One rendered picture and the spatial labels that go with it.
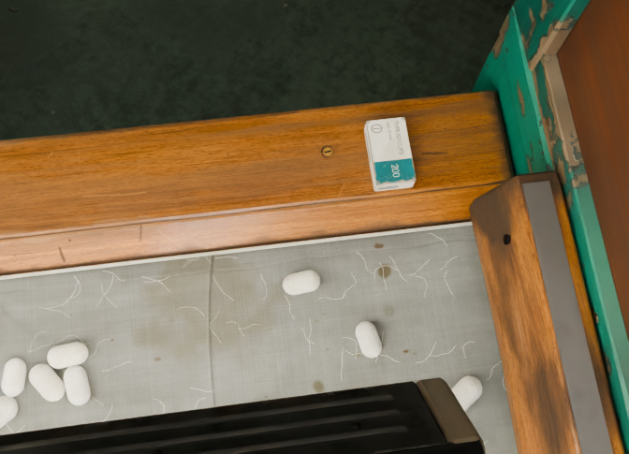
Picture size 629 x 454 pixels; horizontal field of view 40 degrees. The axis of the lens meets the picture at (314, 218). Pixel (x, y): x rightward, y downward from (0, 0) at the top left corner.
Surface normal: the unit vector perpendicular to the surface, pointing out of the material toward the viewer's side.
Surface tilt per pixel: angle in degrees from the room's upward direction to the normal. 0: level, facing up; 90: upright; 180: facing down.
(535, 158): 90
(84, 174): 0
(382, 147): 0
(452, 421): 58
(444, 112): 0
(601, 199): 90
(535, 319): 67
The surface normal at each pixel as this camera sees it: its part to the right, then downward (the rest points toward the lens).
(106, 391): 0.04, -0.32
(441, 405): -0.09, -0.97
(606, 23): -0.99, 0.11
